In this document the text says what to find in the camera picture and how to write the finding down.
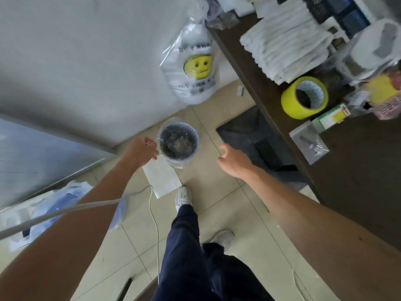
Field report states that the white flat floor sheet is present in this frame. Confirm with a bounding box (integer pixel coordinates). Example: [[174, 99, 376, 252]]
[[142, 155, 183, 199]]

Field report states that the yellow tape roll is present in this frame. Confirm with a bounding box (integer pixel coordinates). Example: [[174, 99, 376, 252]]
[[280, 76, 330, 120]]

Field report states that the small green box red arrow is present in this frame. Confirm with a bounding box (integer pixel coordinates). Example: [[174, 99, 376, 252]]
[[310, 102, 351, 134]]

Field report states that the white cable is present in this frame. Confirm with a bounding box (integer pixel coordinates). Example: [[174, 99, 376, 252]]
[[0, 184, 160, 286]]

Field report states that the person's left forearm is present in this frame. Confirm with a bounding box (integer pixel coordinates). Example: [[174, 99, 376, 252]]
[[0, 156, 138, 301]]

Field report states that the blue plastic bag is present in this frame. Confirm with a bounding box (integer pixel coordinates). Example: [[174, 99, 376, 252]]
[[9, 180, 129, 253]]

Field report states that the small zip bag of screws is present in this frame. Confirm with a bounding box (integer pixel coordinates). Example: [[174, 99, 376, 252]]
[[289, 120, 330, 166]]

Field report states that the white ribbed cloth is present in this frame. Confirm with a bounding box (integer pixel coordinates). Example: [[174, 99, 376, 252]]
[[239, 0, 334, 86]]

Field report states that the person's white shoe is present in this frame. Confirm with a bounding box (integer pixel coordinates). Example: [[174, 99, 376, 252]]
[[209, 230, 236, 251], [175, 186, 193, 214]]

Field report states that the clear jar with white lid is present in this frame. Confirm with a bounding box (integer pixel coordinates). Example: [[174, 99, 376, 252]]
[[333, 18, 401, 87]]

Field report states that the small clear round container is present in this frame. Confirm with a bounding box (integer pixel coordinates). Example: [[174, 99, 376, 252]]
[[343, 89, 373, 118]]

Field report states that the clear bag yellow starburst sign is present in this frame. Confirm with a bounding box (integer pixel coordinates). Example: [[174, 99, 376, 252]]
[[363, 70, 401, 120]]

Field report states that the person's right white shoe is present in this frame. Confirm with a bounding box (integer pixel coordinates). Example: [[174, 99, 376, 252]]
[[209, 230, 236, 251]]

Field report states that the person's left white shoe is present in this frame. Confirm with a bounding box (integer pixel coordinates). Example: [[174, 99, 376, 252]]
[[175, 186, 193, 214]]

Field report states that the white bag with yellow smiley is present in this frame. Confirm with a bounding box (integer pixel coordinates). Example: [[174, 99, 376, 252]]
[[159, 20, 220, 105]]

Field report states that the black trash bin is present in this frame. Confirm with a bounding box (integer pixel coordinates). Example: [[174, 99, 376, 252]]
[[156, 117, 201, 169]]

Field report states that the person's right forearm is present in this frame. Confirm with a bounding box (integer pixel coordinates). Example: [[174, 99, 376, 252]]
[[247, 169, 401, 301]]

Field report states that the dark grey floor mat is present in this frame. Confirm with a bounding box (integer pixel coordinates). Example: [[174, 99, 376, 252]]
[[215, 106, 309, 191]]

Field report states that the person's left hand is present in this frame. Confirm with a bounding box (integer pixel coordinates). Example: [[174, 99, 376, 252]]
[[125, 136, 160, 171]]

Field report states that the pile of white plastic bags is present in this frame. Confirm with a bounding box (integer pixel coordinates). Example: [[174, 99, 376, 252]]
[[185, 0, 282, 31]]

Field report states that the person's right hand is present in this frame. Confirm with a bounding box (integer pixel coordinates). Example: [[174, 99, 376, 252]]
[[217, 143, 261, 181]]

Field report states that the white electronic scale steel pan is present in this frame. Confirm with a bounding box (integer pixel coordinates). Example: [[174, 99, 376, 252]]
[[275, 0, 401, 44]]

